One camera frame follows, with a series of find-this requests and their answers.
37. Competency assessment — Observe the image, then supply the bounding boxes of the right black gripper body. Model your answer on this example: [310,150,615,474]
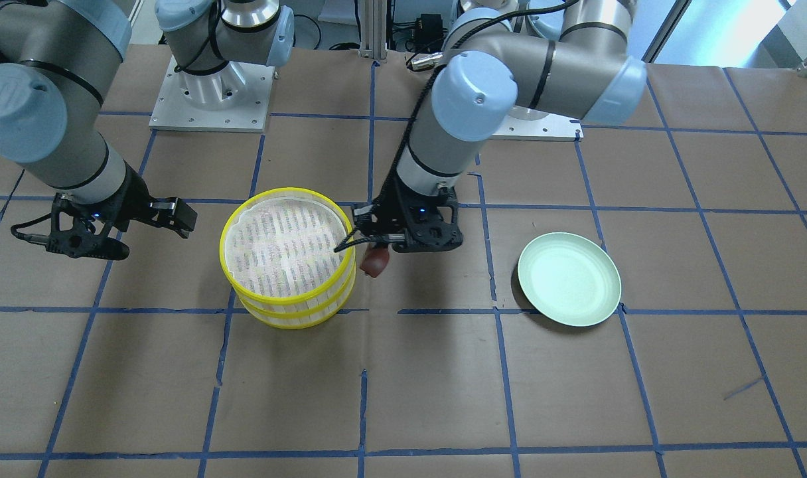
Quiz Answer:
[44,167,157,261]

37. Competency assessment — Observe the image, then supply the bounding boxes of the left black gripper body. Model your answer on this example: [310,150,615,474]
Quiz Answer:
[374,181,464,253]

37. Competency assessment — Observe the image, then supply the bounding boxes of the brown bun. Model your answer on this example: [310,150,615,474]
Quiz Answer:
[359,244,390,278]

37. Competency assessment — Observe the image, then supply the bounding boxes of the yellow steamer layer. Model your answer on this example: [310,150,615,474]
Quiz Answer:
[219,187,355,305]
[236,264,356,329]

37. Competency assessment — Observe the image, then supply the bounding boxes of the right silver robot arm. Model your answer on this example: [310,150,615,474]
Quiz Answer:
[0,1,295,260]

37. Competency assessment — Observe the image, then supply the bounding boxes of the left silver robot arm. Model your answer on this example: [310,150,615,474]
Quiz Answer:
[353,1,647,256]

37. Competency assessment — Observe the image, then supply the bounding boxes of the silver cylinder connector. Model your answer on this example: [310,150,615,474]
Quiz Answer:
[405,52,443,72]

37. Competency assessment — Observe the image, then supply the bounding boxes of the light green plate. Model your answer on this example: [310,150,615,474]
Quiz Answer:
[516,231,622,327]

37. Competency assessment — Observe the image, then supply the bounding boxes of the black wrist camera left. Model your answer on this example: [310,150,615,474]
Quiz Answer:
[351,202,378,236]

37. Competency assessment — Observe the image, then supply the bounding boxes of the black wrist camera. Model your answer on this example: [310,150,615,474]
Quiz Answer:
[149,197,198,239]
[351,202,378,236]

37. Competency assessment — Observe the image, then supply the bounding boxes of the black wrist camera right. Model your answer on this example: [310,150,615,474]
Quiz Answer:
[149,197,198,239]

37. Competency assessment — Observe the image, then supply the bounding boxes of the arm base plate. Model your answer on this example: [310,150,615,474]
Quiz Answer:
[149,58,278,133]
[490,113,585,141]

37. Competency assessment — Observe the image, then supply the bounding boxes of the aluminium frame post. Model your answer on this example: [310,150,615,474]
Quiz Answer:
[355,1,392,64]

